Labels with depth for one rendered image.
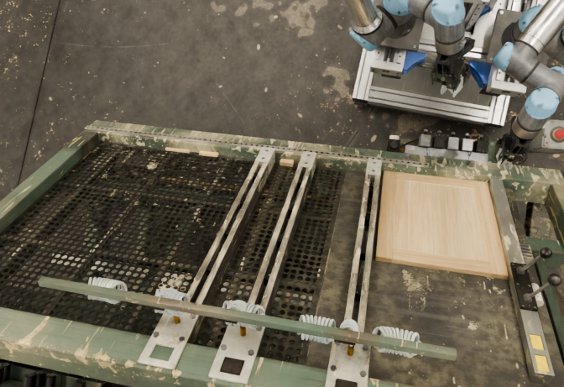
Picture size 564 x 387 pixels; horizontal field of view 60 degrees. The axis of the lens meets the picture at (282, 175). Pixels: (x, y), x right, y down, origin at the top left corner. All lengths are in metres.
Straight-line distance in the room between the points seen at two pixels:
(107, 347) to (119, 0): 2.78
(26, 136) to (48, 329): 2.55
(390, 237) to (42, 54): 2.92
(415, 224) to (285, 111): 1.52
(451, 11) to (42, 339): 1.35
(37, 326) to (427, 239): 1.29
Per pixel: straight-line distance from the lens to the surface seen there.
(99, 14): 3.84
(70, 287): 1.41
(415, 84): 2.98
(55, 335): 1.53
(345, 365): 1.34
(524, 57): 1.59
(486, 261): 1.85
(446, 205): 2.07
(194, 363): 1.37
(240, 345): 1.38
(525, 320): 1.67
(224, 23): 3.45
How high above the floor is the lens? 3.10
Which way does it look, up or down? 79 degrees down
